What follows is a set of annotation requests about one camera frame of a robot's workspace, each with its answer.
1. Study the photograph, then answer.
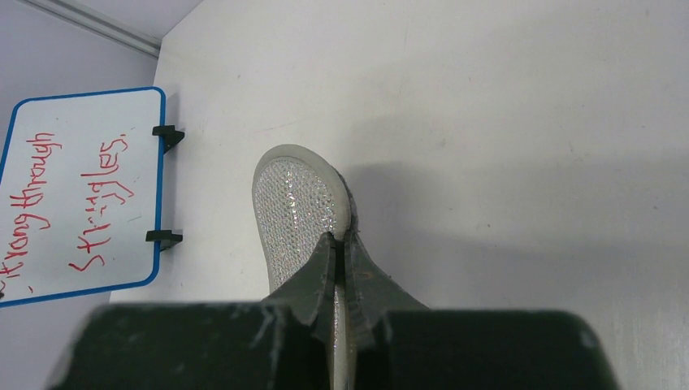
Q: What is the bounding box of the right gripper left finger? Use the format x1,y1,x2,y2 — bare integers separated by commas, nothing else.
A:
263,232,336,345

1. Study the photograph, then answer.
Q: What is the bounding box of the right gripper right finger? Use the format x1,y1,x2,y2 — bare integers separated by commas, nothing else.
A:
343,232,427,350

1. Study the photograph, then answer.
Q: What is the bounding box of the blue-framed small whiteboard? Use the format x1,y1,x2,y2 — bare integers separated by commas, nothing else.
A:
1,86,167,308

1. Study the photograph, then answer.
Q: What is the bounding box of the lower black whiteboard foot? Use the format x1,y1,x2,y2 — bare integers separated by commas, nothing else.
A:
145,229,184,252

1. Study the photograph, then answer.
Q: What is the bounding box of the black whiteboard foot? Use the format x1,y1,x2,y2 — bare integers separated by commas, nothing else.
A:
152,125,185,154
145,229,184,252

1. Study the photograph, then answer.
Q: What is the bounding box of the upper black whiteboard foot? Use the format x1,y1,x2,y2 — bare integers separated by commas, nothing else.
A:
152,125,185,154

